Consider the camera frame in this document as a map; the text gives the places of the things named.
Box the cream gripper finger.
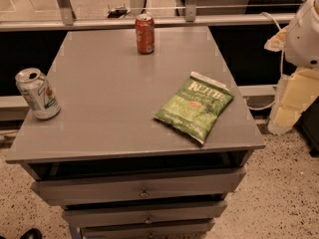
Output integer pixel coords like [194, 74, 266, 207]
[264, 27, 287, 52]
[268, 68, 319, 135]

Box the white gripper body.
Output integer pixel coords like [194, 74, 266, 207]
[285, 0, 319, 69]

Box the red coke can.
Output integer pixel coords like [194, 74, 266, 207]
[136, 14, 155, 54]

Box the white green 7up can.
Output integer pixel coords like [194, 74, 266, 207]
[15, 68, 61, 120]

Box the grey metal railing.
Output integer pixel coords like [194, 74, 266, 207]
[0, 0, 307, 32]

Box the green kettle chips bag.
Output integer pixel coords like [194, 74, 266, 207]
[155, 72, 233, 144]

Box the top grey drawer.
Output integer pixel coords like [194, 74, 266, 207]
[31, 167, 246, 206]

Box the grey drawer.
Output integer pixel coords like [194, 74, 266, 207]
[82, 219, 214, 239]
[31, 167, 246, 206]
[62, 201, 227, 227]

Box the small black floor device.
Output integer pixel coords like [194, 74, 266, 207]
[108, 4, 130, 18]

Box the bottom grey drawer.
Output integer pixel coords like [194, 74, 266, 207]
[82, 219, 214, 239]

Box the grey drawer cabinet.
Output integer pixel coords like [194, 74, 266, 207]
[5, 26, 266, 239]

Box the middle grey drawer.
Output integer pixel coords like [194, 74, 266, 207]
[62, 201, 227, 227]

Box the black shoe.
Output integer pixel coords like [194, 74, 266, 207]
[20, 228, 42, 239]

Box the white cable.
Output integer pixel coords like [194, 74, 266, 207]
[247, 11, 287, 112]

